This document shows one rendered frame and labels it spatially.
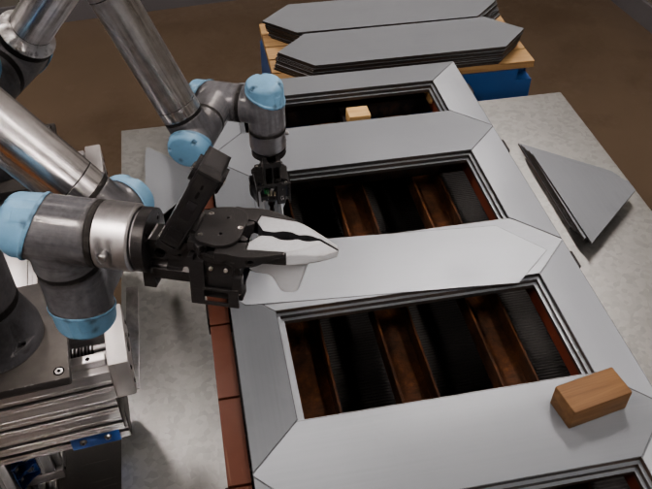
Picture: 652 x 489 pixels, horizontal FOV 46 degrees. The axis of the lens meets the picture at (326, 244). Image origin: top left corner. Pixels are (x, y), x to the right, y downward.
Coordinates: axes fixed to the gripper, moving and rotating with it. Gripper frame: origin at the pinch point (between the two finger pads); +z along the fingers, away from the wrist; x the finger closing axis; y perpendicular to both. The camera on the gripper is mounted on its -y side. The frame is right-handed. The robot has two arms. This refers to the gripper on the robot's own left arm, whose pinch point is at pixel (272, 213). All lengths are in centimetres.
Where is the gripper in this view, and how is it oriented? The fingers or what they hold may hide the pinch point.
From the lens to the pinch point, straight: 173.7
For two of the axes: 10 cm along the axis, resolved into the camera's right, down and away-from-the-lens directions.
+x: 9.8, -1.3, 1.4
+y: 1.9, 6.7, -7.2
